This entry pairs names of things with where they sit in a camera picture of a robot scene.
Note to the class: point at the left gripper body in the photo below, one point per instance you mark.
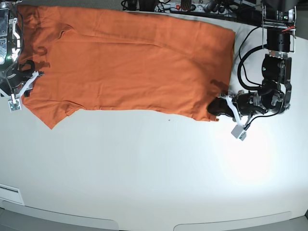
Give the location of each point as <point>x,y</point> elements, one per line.
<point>248,104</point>

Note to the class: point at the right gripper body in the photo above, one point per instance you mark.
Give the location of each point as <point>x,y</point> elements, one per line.
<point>17,74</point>

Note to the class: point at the orange T-shirt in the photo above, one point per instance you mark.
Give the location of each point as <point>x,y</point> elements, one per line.
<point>101,59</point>

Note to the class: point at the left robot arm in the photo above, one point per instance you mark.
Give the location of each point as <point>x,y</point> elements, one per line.
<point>271,97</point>

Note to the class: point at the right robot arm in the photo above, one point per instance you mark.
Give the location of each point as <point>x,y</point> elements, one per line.
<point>11,37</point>

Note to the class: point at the white label sticker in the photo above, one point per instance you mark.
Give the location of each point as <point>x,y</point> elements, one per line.
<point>11,194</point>

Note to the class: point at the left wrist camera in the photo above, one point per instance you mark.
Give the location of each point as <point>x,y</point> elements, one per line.
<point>239,132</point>

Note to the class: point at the power strip with red switch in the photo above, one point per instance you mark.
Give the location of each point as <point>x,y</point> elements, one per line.
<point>207,7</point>

